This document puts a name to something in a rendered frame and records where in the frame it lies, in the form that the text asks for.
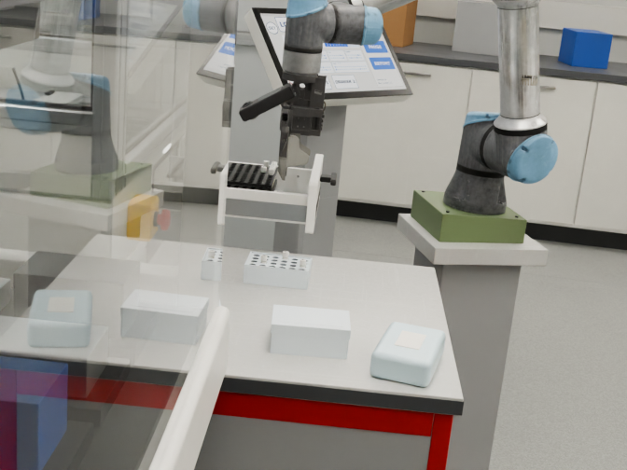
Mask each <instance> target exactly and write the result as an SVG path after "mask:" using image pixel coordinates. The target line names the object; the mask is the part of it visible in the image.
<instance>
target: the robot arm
mask: <svg viewBox="0 0 627 470"><path fill-rule="evenodd" d="M413 1H415V0H288V2H287V10H286V32H285V43H284V52H283V63H282V69H283V70H285V71H283V75H282V79H285V80H288V81H293V83H292V85H291V83H287V84H285V85H284V86H282V87H280V88H278V89H276V90H273V91H271V92H269V93H267V94H265V95H263V96H261V97H259V98H257V99H256V100H254V101H249V102H246V103H244V104H243V106H241V108H240V111H239V115H240V117H241V118H242V120H243V121H247V120H249V119H255V118H257V117H258V115H260V114H262V113H264V112H266V111H268V110H270V109H273V108H274V107H276V106H278V105H281V106H282V108H281V117H280V131H281V135H280V147H279V161H278V173H279V174H280V176H281V179H282V180H284V181H285V179H286V172H287V168H288V167H294V166H300V165H305V164H307V163H308V161H309V156H310V154H311V150H310V148H308V147H307V146H305V145H303V144H302V143H301V142H300V136H301V135H306V136H311V135H312V136H320V132H321V130H322V128H323V118H324V117H325V115H324V111H325V109H326V103H325V101H324V99H325V89H326V81H327V76H319V75H318V74H319V73H320V68H321V60H322V51H323V43H328V44H346V45H359V46H363V45H374V44H376V43H377V42H378V41H379V40H380V38H381V36H382V33H383V16H382V14H384V13H385V12H387V11H390V10H392V9H395V8H397V7H401V6H404V5H406V4H408V3H410V2H413ZM491 1H493V2H494V3H495V4H496V6H497V25H498V58H499V90H500V113H493V112H480V111H471V112H469V113H467V115H466V120H465V124H464V125H463V133H462V139H461V144H460V149H459V154H458V160H457V165H456V170H455V173H454V175H453V178H452V179H451V181H450V183H449V185H448V186H447V188H446V190H445V192H444V196H443V202H444V203H445V204H446V205H448V206H450V207H452V208H454V209H457V210H460V211H464V212H468V213H473V214H486V215H498V214H504V213H505V211H506V207H507V198H506V190H505V183H504V178H505V176H507V177H509V178H510V179H511V180H513V181H515V182H521V183H524V184H533V183H537V182H539V181H541V180H542V179H544V178H545V177H546V176H547V175H548V174H549V172H550V171H552V169H553V168H554V166H555V163H556V161H557V158H558V146H557V144H556V143H555V141H553V139H552V138H551V137H550V136H549V135H548V121H547V119H546V118H545V117H544V116H543V115H542V114H540V83H539V11H538V4H539V2H540V1H541V0H491ZM300 84H304V85H305V87H304V88H302V87H301V86H300ZM324 104H325V108H324ZM291 134H292V135H291Z"/></svg>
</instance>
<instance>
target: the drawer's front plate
mask: <svg viewBox="0 0 627 470"><path fill-rule="evenodd" d="M323 157H324V155H322V154H316V155H315V159H314V163H313V170H312V174H311V179H310V184H309V193H308V204H307V214H306V225H305V233H310V234H313V233H314V225H315V222H314V221H315V219H316V216H315V211H316V204H317V200H318V195H319V194H320V193H319V189H320V185H321V182H320V175H321V174H322V167H323Z"/></svg>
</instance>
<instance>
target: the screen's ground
mask: <svg viewBox="0 0 627 470"><path fill-rule="evenodd" d="M260 16H261V18H262V20H263V22H264V21H275V18H274V17H285V16H286V14H261V13H260ZM275 22H276V21H275ZM279 32H280V30H279ZM269 37H270V39H271V42H272V44H273V47H274V49H275V52H276V54H277V57H278V59H279V62H280V64H281V65H282V63H283V52H284V43H285V32H280V35H269ZM379 41H383V42H384V43H385V46H386V48H387V50H388V53H367V52H366V51H365V48H364V46H360V48H323V50H343V49H361V51H362V53H363V55H364V58H365V60H366V62H367V65H368V67H369V70H370V72H366V73H335V74H318V75H319V76H327V77H328V80H329V82H330V84H331V87H332V88H333V90H325V93H326V92H346V91H364V90H403V89H406V86H405V84H404V82H403V80H402V77H401V75H400V73H399V71H398V69H397V66H396V63H395V61H394V59H393V57H392V54H391V52H390V50H389V47H388V46H387V44H386V42H385V39H384V37H383V34H382V36H381V38H380V40H379ZM369 57H391V59H392V62H393V64H394V66H395V67H396V69H389V70H373V67H372V65H371V63H370V60H369ZM331 75H354V76H355V80H356V82H357V85H358V87H359V89H339V90H337V89H336V87H335V84H334V82H333V79H332V77H331Z"/></svg>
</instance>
